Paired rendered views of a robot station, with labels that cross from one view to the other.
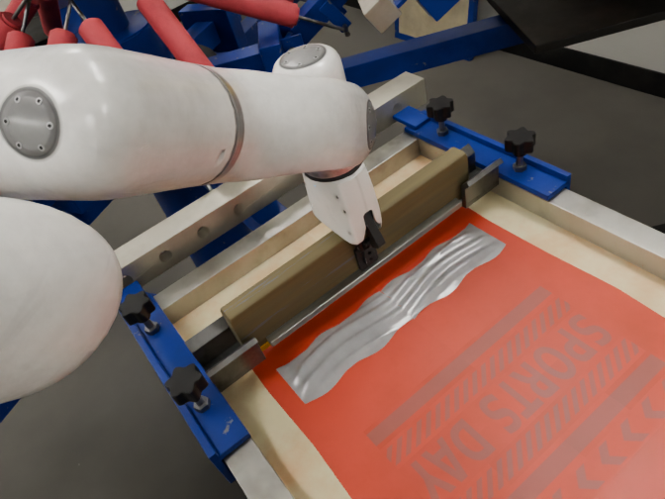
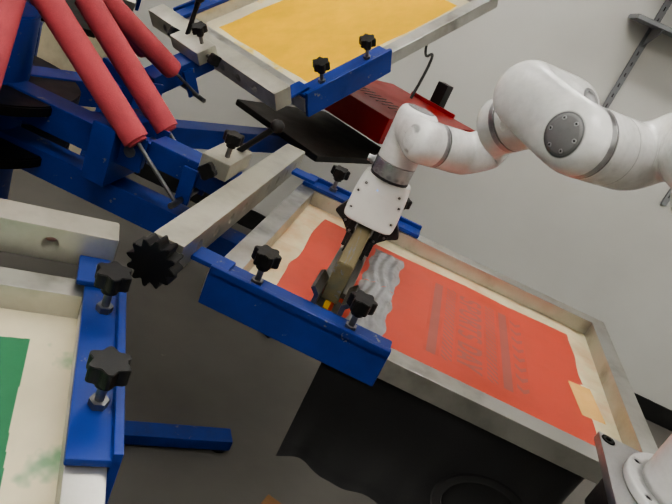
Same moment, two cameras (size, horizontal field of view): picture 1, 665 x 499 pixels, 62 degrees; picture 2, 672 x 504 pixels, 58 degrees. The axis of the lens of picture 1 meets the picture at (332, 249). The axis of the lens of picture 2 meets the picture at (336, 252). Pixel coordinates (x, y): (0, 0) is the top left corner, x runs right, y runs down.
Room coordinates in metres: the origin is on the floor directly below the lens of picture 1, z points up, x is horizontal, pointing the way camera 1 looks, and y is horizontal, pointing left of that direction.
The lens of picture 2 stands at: (0.08, 0.96, 1.47)
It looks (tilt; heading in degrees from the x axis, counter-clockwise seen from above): 24 degrees down; 297
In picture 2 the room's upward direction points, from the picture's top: 25 degrees clockwise
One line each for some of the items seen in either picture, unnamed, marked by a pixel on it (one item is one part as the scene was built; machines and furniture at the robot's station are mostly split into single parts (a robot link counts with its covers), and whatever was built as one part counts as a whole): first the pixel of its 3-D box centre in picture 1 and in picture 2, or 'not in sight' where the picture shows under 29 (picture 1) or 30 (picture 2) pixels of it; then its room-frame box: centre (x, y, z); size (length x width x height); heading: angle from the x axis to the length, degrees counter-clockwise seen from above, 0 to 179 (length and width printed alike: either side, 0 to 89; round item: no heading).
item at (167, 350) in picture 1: (184, 375); (296, 319); (0.46, 0.24, 0.97); 0.30 x 0.05 x 0.07; 24
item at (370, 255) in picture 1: (369, 251); (374, 246); (0.52, -0.05, 1.03); 0.03 x 0.03 x 0.07; 24
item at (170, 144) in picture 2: not in sight; (194, 168); (0.87, 0.12, 1.02); 0.17 x 0.06 x 0.05; 24
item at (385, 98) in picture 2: not in sight; (386, 109); (1.18, -1.09, 1.06); 0.61 x 0.46 x 0.12; 84
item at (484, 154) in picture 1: (479, 162); (358, 214); (0.69, -0.27, 0.97); 0.30 x 0.05 x 0.07; 24
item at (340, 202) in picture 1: (340, 188); (379, 197); (0.55, -0.03, 1.12); 0.10 x 0.08 x 0.11; 24
